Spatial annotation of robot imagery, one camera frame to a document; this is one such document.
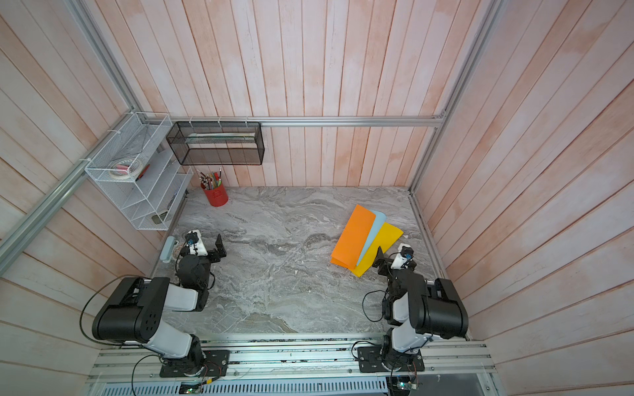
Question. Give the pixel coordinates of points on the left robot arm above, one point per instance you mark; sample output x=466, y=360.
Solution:
x=133, y=312

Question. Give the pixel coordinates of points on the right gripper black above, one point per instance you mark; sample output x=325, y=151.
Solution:
x=380, y=261

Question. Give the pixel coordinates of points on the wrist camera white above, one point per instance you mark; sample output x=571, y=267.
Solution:
x=194, y=243
x=404, y=258

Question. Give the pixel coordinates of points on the red pencil cup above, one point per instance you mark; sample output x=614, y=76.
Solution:
x=217, y=196

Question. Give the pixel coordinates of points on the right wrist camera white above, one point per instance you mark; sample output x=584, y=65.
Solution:
x=404, y=258

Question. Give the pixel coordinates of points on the yellow paper sheet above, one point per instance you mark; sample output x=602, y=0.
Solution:
x=384, y=239

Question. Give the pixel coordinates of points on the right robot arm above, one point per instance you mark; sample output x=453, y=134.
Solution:
x=419, y=310

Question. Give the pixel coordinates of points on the black mesh wall basket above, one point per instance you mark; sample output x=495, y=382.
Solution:
x=198, y=143

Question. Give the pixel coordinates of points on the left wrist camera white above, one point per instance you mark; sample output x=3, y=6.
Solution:
x=194, y=243

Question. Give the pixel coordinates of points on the white wire shelf rack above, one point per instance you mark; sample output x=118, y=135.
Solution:
x=151, y=201

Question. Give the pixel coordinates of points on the orange paper sheet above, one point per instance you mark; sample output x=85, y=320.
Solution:
x=353, y=238

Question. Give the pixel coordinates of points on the light blue paper sheet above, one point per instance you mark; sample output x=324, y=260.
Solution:
x=380, y=219

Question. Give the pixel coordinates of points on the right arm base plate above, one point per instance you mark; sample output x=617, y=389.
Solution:
x=376, y=359

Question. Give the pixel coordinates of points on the tape roll on shelf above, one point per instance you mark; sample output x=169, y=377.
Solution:
x=125, y=169

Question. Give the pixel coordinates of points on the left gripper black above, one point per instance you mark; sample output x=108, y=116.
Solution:
x=213, y=253

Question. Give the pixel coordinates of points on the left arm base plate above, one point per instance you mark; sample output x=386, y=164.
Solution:
x=212, y=363

